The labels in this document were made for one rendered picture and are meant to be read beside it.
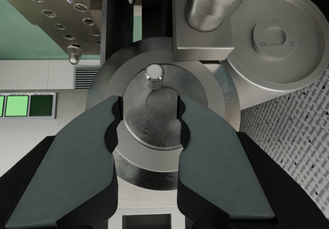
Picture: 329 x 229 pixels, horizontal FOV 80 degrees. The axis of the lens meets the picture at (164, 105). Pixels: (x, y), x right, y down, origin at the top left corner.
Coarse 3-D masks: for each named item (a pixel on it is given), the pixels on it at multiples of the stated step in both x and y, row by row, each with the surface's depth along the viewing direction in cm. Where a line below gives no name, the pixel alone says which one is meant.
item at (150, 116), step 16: (160, 64) 17; (144, 80) 17; (176, 80) 17; (192, 80) 17; (128, 96) 17; (144, 96) 17; (160, 96) 17; (176, 96) 17; (192, 96) 17; (128, 112) 17; (144, 112) 17; (160, 112) 17; (176, 112) 17; (128, 128) 16; (144, 128) 16; (160, 128) 16; (176, 128) 16; (144, 144) 16; (160, 144) 16; (176, 144) 16
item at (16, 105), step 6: (12, 96) 50; (18, 96) 51; (24, 96) 51; (12, 102) 50; (18, 102) 50; (24, 102) 50; (6, 108) 50; (12, 108) 50; (18, 108) 50; (24, 108) 50; (6, 114) 50; (12, 114) 50; (18, 114) 50; (24, 114) 50
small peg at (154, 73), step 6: (150, 66) 14; (156, 66) 14; (150, 72) 14; (156, 72) 14; (162, 72) 14; (150, 78) 14; (156, 78) 14; (162, 78) 15; (150, 84) 15; (156, 84) 15; (162, 84) 17
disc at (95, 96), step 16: (128, 48) 20; (144, 48) 20; (160, 48) 20; (112, 64) 19; (208, 64) 20; (96, 80) 19; (224, 80) 19; (96, 96) 19; (224, 96) 19; (128, 176) 18; (144, 176) 18; (160, 176) 18; (176, 176) 18
